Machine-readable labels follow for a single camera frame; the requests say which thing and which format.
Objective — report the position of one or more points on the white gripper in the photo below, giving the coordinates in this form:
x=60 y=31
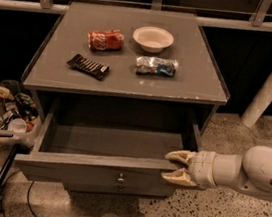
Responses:
x=202 y=168

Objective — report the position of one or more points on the grey top drawer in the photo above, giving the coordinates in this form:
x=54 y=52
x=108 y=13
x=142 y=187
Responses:
x=77 y=144

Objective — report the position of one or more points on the grey drawer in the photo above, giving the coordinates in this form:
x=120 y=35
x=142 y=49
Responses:
x=116 y=189
x=77 y=144

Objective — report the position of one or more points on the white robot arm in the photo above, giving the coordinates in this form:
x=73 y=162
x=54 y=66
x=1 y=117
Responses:
x=249 y=173

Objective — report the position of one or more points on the grey bottom drawer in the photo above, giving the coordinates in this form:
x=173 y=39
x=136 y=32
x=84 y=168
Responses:
x=116 y=189

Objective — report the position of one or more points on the grey drawer cabinet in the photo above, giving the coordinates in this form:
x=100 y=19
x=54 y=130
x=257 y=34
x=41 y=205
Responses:
x=197 y=88

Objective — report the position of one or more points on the silver blue snack bag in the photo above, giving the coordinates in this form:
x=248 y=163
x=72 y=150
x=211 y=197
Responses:
x=156 y=66

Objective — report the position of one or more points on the black striped snack bar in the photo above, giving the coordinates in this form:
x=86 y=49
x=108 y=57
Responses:
x=90 y=67

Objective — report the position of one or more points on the white paper bowl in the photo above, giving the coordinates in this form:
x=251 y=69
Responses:
x=152 y=39

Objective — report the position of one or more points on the orange soda can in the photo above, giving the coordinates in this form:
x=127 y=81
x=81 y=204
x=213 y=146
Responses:
x=105 y=40

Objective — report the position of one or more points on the white cup in bin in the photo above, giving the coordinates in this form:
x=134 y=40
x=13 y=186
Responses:
x=17 y=125

